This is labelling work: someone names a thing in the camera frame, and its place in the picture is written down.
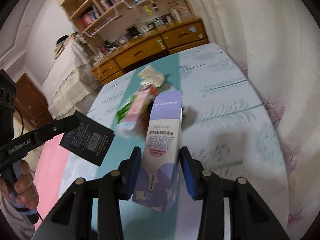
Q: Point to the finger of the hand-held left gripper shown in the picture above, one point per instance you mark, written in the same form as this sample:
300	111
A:
57	127

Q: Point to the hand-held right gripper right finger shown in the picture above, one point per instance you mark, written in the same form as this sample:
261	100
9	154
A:
187	172

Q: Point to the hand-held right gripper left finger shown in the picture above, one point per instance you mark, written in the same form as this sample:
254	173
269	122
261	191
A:
133	170

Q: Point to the purple white box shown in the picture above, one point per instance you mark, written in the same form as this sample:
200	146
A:
160	155

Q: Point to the black box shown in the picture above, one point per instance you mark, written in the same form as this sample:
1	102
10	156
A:
87	140

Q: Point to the person's left hand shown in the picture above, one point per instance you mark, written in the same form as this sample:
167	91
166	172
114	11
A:
26	190

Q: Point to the brown wooden door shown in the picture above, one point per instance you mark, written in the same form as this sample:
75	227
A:
32	102

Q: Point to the pink sheet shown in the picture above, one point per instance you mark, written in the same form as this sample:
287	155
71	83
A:
53	170

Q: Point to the cloth-covered furniture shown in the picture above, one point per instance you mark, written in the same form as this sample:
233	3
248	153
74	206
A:
70	80

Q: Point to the green crumpled paper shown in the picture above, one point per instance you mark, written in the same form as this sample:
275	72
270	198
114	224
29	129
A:
123	111

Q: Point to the white red carton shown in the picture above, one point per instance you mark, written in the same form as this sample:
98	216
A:
137	107

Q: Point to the cream crumpled bag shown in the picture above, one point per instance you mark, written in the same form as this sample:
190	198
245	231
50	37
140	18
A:
151	76

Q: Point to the wooden desk with drawers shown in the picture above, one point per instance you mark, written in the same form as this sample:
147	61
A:
150	47

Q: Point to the row of small desk items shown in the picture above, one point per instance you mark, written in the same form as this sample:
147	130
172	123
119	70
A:
140	28

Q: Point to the cream floral curtain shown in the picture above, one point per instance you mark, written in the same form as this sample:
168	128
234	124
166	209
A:
262	67

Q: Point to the wooden bookshelf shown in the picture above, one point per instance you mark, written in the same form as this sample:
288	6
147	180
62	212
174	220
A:
117	2

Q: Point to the yellow hanging item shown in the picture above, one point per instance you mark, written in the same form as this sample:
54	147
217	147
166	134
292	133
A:
147	10

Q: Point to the black hanging item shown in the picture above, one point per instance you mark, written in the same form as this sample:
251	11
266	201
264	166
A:
156	5

